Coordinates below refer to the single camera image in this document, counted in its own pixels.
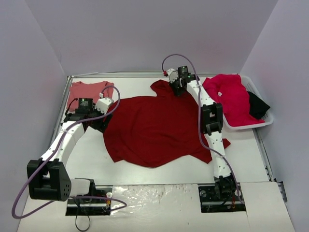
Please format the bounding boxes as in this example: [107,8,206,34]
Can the white plastic laundry basket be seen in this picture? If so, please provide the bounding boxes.
[223,75,274,131]

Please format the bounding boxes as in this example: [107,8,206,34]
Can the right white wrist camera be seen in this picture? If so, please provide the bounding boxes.
[163,68,179,83]

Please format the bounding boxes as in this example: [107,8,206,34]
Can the folded salmon pink t-shirt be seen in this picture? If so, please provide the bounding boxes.
[67,81,114,112]

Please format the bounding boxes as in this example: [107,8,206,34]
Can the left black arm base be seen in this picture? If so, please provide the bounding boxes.
[65,186,112,216]

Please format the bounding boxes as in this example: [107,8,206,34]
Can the dark red t-shirt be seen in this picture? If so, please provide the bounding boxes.
[103,79,231,169]

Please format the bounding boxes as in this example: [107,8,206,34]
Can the white foreground cover board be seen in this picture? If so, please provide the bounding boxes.
[18,182,294,232]

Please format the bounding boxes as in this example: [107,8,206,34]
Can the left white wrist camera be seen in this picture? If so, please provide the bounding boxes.
[95,93,114,114]

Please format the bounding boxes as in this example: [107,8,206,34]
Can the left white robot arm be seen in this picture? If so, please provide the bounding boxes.
[27,97,113,202]

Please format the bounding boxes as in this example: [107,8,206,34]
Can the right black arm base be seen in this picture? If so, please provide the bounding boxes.
[198,183,246,213]

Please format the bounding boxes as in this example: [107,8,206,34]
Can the black garment in basket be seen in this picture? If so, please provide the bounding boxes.
[248,91,270,119]

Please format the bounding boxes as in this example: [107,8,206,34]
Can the bright pink t-shirt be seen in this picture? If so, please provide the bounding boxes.
[202,74,264,127]

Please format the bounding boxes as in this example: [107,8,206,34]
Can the thin black cable loop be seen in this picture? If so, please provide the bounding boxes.
[74,198,91,231]

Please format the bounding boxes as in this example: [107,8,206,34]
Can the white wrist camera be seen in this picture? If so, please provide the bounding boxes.
[95,93,114,114]
[163,68,179,83]

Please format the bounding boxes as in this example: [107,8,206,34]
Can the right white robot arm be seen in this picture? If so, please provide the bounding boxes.
[164,66,235,200]

